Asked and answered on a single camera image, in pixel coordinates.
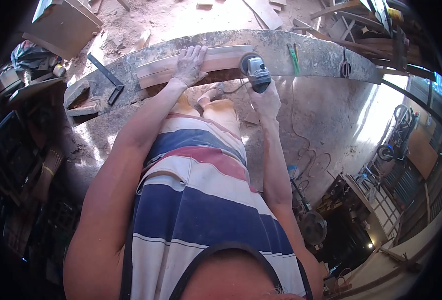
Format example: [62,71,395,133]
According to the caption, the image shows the person's left hand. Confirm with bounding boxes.
[170,45,210,89]

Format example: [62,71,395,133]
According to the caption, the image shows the person's right hand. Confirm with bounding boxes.
[248,79,282,122]

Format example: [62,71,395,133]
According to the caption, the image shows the person's right fingers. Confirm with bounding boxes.
[248,85,262,110]

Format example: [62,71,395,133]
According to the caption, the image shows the grey angle grinder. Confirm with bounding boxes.
[239,52,273,94]

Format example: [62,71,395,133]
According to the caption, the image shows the long light wooden plank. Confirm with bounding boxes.
[135,44,254,79]

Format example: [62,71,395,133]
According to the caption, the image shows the reddish wooden plank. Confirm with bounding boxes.
[138,56,246,90]

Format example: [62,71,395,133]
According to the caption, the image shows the person's legs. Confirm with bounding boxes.
[169,82,241,140]

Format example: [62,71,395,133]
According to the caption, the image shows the small wood offcut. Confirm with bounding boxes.
[130,29,153,53]

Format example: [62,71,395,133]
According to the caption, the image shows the green marker tool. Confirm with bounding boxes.
[287,43,301,76]

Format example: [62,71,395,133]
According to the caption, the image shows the wooden floor plank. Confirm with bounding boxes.
[243,0,285,31]

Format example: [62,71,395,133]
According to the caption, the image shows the black try square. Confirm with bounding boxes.
[87,53,125,106]

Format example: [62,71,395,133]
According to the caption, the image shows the dark pliers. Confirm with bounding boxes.
[340,48,353,79]

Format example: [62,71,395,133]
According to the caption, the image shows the flat dusty wood block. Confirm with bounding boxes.
[66,103,100,118]

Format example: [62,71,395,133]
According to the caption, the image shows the person's body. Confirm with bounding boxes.
[63,112,324,300]

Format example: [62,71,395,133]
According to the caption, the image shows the black floor fan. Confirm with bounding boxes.
[299,210,328,247]

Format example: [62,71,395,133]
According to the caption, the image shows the motorcycle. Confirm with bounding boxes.
[376,104,421,163]

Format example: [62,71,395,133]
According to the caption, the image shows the black plastic bag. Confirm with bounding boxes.
[10,40,58,73]

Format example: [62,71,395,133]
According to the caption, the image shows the straw broom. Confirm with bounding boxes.
[33,148,65,204]

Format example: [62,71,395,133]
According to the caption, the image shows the thin power cable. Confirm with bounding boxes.
[288,77,333,179]

